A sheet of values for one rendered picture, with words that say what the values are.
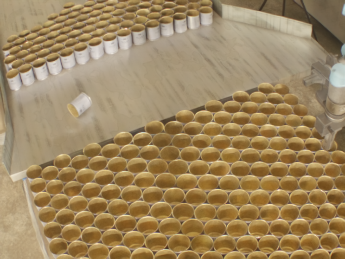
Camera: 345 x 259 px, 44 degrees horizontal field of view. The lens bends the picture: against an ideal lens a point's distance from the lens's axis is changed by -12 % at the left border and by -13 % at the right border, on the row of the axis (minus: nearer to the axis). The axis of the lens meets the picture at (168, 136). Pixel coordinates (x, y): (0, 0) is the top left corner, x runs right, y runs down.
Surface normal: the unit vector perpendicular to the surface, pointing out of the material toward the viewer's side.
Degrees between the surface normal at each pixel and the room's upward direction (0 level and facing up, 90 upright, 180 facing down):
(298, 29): 90
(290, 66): 0
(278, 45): 0
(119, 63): 0
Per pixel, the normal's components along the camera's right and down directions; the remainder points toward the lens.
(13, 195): -0.06, -0.67
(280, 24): -0.36, 0.71
